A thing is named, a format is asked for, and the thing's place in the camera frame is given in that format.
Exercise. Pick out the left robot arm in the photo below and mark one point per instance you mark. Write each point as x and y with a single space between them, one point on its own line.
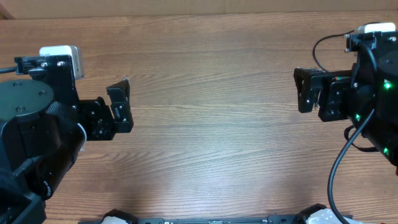
44 125

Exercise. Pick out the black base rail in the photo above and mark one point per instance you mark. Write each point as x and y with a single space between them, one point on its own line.
271 219

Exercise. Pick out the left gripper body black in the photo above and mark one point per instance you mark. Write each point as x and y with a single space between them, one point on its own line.
92 117

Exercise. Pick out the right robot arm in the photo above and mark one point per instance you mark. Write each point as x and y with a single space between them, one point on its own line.
383 137

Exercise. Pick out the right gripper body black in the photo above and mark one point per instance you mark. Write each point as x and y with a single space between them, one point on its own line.
335 103

